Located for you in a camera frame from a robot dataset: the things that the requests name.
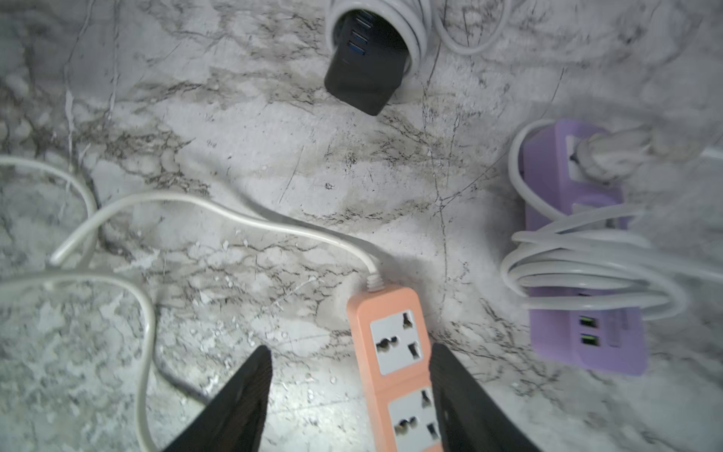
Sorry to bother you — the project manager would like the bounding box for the pink power strip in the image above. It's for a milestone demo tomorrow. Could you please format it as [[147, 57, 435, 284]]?
[[346, 286, 442, 451]]

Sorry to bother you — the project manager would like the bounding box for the black and white power strip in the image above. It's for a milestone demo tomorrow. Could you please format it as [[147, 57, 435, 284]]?
[[324, 0, 512, 116]]

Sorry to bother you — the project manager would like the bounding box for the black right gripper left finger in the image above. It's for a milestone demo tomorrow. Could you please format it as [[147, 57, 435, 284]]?
[[166, 346, 273, 451]]

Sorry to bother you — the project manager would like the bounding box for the purple power strip white cord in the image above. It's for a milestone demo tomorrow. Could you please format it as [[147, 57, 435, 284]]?
[[500, 118, 723, 377]]

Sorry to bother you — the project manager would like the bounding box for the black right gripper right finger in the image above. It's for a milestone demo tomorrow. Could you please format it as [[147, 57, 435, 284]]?
[[429, 344, 540, 452]]

